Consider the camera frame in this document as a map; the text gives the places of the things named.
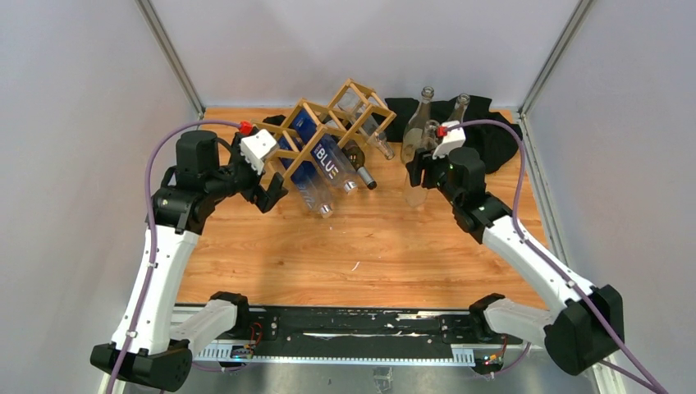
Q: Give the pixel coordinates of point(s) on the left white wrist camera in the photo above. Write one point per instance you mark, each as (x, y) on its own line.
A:
(257, 148)

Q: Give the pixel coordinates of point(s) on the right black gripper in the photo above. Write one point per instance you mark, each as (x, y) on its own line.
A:
(423, 159)

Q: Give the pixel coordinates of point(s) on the dark bottle grey cap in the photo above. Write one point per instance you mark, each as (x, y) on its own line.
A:
(356, 157)

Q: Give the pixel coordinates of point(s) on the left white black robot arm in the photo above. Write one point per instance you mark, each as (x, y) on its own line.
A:
(168, 261)

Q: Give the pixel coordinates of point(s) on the blue BLU labelled bottle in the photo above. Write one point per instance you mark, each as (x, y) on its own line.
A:
(333, 164)

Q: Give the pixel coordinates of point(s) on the clear bottle gold black label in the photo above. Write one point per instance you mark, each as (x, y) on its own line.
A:
(415, 127)

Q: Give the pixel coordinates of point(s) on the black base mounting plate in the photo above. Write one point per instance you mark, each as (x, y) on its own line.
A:
(351, 335)

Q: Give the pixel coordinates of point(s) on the aluminium frame rails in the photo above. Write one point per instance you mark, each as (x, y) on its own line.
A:
(228, 330)

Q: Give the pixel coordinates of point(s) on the clear bottle white label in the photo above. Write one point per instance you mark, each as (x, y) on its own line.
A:
(458, 113)

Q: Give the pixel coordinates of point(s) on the blue bottle silver cap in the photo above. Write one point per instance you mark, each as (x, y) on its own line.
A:
(313, 191)

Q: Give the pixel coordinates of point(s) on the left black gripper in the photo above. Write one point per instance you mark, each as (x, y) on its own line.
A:
(263, 198)

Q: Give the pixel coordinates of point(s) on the wooden lattice wine rack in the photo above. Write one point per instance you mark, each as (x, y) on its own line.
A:
(356, 112)

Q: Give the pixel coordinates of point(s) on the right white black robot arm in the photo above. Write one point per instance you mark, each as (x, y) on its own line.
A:
(522, 250)

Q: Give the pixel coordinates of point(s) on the black cloth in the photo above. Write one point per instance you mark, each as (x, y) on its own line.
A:
(494, 145)

